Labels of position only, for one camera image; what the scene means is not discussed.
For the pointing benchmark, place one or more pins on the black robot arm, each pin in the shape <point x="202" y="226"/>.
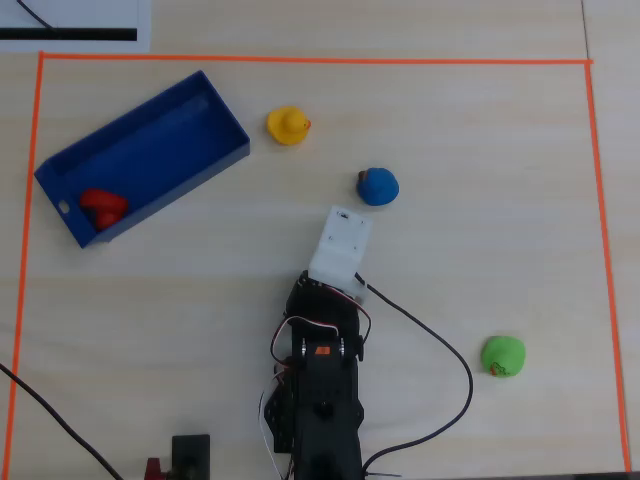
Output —
<point x="325" y="400"/>

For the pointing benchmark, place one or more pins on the red clamp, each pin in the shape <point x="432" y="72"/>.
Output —
<point x="154" y="470"/>

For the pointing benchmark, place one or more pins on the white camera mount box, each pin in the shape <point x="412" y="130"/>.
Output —
<point x="340" y="245"/>

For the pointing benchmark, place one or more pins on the orange tape border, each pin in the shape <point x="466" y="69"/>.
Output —
<point x="300" y="59"/>

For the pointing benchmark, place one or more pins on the blue rubber duck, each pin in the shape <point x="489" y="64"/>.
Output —
<point x="377" y="187"/>

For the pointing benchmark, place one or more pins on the blue plastic box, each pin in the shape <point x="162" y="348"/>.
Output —
<point x="150" y="135"/>

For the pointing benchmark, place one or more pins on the green rubber duck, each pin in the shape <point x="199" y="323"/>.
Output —
<point x="502" y="355"/>

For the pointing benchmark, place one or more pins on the yellow rubber duck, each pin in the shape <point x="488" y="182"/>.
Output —
<point x="287" y="127"/>

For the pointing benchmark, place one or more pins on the black camera stand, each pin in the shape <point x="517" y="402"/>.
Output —
<point x="190" y="450"/>

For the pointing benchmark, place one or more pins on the white paper with black bar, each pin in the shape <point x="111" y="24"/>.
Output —
<point x="100" y="15"/>

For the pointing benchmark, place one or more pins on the red rubber duck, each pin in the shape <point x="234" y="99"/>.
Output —
<point x="102" y="205"/>

